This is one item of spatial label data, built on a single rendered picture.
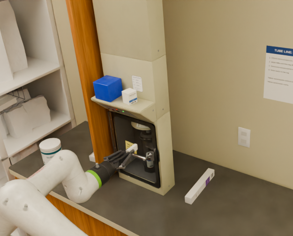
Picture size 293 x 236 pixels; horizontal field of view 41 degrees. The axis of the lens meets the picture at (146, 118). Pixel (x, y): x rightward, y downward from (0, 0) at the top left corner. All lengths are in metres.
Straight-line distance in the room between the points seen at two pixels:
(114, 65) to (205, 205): 0.85
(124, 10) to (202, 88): 0.69
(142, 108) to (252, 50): 0.61
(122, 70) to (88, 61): 0.19
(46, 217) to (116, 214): 0.93
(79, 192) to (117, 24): 0.76
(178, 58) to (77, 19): 0.64
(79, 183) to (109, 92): 0.49
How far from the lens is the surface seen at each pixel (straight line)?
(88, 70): 1.99
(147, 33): 1.72
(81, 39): 1.93
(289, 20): 1.88
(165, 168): 2.08
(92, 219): 2.24
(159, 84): 1.84
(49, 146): 2.45
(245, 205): 2.10
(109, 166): 1.73
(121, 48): 1.85
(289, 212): 2.09
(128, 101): 1.82
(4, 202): 1.18
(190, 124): 2.36
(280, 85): 1.99
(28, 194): 1.18
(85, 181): 1.63
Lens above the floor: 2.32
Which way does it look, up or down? 29 degrees down
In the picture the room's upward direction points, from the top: 6 degrees counter-clockwise
